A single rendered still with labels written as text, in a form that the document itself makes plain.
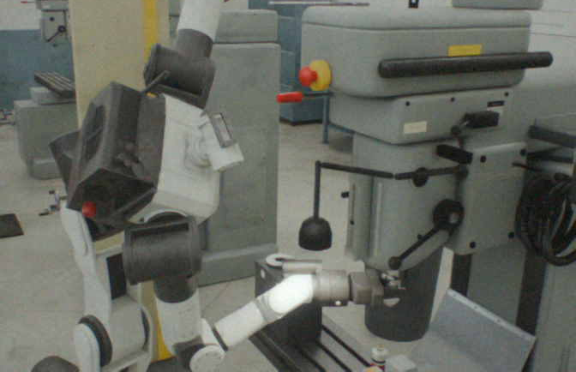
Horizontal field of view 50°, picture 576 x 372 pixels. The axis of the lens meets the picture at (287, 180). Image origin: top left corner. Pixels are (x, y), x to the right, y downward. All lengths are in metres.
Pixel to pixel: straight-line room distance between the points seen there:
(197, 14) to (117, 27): 1.40
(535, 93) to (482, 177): 0.23
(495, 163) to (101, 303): 1.03
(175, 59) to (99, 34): 1.43
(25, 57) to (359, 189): 9.06
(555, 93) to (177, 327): 1.01
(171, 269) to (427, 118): 0.59
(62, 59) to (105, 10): 7.44
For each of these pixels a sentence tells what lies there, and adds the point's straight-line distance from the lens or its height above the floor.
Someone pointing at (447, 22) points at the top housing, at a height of 1.87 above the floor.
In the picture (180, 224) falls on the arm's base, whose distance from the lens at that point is 1.29.
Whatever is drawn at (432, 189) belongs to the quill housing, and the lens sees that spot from 1.39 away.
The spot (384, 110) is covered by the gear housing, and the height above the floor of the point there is 1.70.
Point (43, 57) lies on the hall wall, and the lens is 10.23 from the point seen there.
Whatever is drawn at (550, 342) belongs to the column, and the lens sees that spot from 1.79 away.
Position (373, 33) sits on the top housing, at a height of 1.85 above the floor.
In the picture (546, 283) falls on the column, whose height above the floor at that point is 1.23.
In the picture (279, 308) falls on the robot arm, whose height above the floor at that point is 1.23.
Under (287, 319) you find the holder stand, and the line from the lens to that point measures 1.85.
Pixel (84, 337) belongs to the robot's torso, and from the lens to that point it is 1.74.
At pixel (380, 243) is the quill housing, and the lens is 1.39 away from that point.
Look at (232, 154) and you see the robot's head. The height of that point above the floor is 1.60.
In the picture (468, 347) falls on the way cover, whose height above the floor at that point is 0.97.
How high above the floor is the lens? 1.93
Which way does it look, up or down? 18 degrees down
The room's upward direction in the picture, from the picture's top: 1 degrees clockwise
